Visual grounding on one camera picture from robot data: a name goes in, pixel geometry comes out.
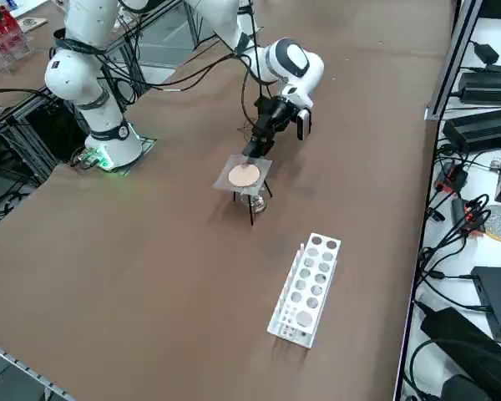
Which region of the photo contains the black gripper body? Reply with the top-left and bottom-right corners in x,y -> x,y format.
252,94 -> 298,135

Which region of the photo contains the asbestos net with tan disc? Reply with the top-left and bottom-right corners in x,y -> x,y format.
211,153 -> 273,196

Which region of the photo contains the white test tube rack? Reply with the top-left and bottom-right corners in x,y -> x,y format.
266,232 -> 342,348

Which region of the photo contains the red clear acrylic rack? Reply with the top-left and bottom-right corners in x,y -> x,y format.
0,7 -> 38,75

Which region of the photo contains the glass alcohol lamp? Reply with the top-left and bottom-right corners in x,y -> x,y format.
244,194 -> 269,215

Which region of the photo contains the red and black power socket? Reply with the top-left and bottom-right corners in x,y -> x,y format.
436,161 -> 469,194

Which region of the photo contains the flat black power brick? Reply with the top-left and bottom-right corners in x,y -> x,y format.
458,64 -> 501,104
442,106 -> 501,155

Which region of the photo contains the small black charger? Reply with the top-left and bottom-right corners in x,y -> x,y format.
472,41 -> 501,65

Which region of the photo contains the long black power adapter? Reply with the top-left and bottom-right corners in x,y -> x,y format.
419,307 -> 501,401

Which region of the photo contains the black box with port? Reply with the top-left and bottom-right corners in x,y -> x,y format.
470,266 -> 501,343

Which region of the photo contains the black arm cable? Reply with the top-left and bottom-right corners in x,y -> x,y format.
235,0 -> 276,131

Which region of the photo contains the black wire tripod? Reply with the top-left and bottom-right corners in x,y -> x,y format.
231,179 -> 274,227

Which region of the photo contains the metal frame stand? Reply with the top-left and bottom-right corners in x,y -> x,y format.
108,0 -> 235,87

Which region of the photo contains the aluminium profile post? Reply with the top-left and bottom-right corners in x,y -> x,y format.
424,0 -> 484,122

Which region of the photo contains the black aluminium frame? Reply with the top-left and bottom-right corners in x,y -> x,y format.
0,89 -> 91,185

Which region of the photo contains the aluminium table edge rail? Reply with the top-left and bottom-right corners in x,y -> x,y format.
0,338 -> 77,401

